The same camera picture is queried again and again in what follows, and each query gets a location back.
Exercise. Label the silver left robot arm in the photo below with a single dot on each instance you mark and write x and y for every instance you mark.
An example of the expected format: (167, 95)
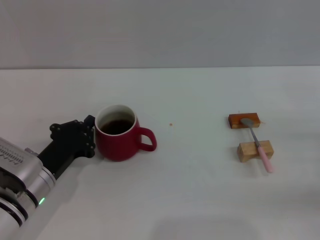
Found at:
(30, 192)

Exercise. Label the dark coffee liquid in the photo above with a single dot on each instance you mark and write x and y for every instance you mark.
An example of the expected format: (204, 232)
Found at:
(115, 126)

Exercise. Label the red ceramic cup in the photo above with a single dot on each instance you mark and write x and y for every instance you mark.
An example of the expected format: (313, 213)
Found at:
(117, 147)

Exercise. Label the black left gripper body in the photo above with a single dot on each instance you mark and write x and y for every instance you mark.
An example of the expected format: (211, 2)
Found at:
(66, 145)

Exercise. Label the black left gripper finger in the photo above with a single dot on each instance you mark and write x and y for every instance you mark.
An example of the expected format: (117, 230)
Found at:
(90, 122)
(90, 146)

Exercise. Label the light notched wooden block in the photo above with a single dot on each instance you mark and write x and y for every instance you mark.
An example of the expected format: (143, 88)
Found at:
(247, 150)

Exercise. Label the dark orange wooden block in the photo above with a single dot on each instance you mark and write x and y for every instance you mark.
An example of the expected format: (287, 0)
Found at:
(236, 118)

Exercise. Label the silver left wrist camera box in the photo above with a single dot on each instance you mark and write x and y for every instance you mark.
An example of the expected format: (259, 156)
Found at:
(17, 160)

